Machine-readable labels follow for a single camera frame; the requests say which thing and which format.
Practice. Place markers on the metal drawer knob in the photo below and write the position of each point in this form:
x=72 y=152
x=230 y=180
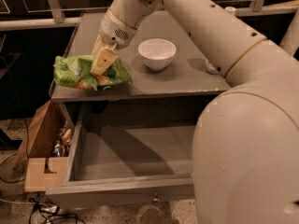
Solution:
x=156 y=198

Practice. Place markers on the grey cabinet with counter top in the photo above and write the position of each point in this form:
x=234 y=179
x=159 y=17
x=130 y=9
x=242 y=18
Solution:
x=185 y=75

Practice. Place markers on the snack packets in box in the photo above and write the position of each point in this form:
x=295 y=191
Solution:
x=61 y=146

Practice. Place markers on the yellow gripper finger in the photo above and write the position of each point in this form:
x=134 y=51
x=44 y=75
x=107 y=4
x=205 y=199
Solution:
x=99 y=43
x=103 y=60

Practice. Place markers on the brown cardboard box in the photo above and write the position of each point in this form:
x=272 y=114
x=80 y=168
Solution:
x=43 y=171

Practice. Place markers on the clear plastic water bottle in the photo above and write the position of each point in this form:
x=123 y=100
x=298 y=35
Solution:
x=209 y=67

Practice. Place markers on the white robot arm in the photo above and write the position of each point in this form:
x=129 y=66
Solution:
x=246 y=141

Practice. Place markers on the metal railing frame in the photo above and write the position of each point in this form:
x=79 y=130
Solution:
x=62 y=6

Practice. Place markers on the green rice chip bag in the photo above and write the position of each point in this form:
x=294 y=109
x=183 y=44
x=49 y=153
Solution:
x=75 y=72

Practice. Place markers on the open grey top drawer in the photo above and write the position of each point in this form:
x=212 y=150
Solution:
x=127 y=153

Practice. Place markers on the white ceramic bowl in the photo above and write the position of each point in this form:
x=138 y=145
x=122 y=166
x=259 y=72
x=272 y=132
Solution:
x=157 y=53

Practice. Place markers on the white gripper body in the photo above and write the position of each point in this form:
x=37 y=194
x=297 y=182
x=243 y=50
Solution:
x=116 y=32

